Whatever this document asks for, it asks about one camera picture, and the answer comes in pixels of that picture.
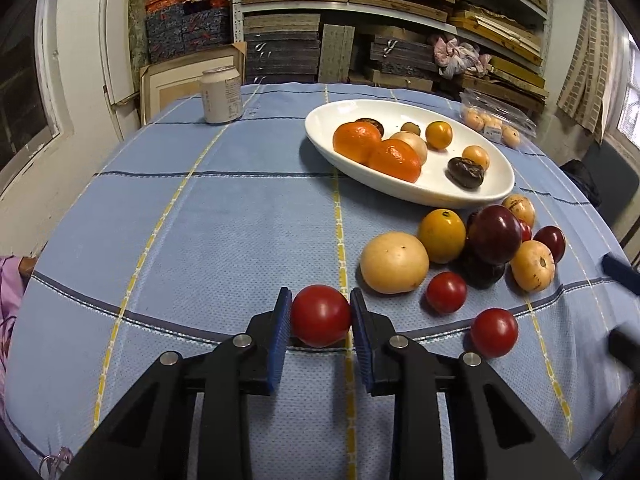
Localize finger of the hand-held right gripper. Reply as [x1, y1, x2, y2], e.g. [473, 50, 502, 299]
[601, 252, 640, 297]
[606, 327, 640, 377]

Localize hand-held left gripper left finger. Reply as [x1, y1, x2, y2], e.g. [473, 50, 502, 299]
[60, 287, 293, 480]

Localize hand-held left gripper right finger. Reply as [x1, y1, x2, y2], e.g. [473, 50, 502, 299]
[349, 287, 583, 480]

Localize dark red round fruit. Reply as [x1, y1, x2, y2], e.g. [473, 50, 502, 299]
[533, 225, 567, 263]

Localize dark purple plum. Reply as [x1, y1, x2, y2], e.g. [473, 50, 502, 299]
[460, 255, 507, 290]
[466, 204, 523, 266]

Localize white oval plate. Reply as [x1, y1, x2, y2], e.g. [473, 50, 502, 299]
[304, 99, 516, 209]

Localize orange mandarin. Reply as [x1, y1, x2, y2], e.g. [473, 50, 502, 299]
[333, 121, 383, 163]
[367, 138, 422, 184]

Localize black jacket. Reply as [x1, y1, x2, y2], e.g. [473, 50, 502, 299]
[559, 159, 603, 208]

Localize black office chair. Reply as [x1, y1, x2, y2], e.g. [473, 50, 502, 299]
[580, 140, 640, 221]

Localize bright barred window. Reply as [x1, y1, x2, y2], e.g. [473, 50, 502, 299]
[612, 35, 640, 151]

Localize beige checked curtain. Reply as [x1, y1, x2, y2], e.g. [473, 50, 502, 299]
[556, 0, 618, 143]

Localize clear plastic clamshell box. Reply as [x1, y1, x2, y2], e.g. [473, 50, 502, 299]
[460, 87, 538, 150]

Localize grey drink can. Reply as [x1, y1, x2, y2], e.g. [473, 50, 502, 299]
[201, 65, 244, 125]

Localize eyeglasses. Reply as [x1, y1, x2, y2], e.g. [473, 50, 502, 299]
[40, 447, 76, 476]

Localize purple cloth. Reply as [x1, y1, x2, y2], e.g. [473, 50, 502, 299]
[0, 255, 28, 411]

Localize pink plastic bag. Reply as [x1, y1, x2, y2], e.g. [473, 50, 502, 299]
[432, 35, 493, 80]

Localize stack of dark grey boxes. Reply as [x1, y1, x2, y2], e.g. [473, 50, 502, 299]
[243, 14, 321, 83]

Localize dark brown patterned boxes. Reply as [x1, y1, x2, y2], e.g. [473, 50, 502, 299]
[369, 35, 441, 78]

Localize grey perforated panel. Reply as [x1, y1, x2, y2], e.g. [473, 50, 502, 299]
[317, 23, 357, 83]

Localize stack of blue patterned boxes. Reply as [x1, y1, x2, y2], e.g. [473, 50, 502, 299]
[145, 0, 233, 61]

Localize white leaning board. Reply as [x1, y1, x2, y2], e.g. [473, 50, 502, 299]
[99, 0, 141, 141]

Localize mottled green panel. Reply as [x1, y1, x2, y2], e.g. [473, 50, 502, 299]
[127, 0, 150, 68]

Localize white framed window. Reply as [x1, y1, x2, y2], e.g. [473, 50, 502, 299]
[0, 0, 66, 196]

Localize wooden picture frame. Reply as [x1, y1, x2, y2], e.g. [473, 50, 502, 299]
[139, 42, 247, 126]

